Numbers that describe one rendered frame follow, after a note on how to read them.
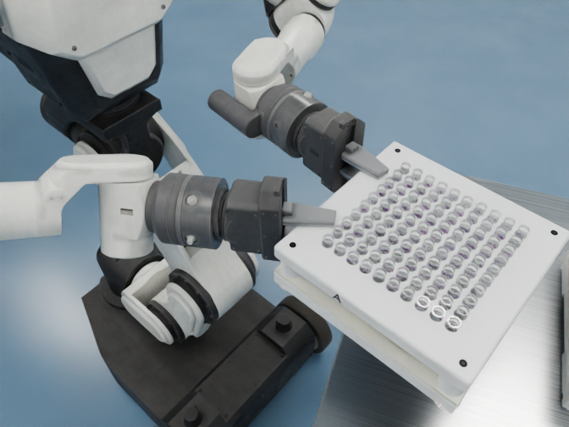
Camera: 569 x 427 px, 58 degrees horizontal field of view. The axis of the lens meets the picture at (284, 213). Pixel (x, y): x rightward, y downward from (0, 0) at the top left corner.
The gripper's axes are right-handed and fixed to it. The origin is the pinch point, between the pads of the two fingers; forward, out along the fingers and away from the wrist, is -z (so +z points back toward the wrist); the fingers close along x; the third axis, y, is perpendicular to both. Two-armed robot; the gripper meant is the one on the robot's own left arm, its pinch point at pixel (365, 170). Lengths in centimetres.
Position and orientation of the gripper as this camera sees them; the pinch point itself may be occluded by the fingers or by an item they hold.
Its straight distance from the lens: 68.5
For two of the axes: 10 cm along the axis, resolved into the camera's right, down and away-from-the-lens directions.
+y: -7.6, 4.9, -4.3
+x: 0.2, 6.8, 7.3
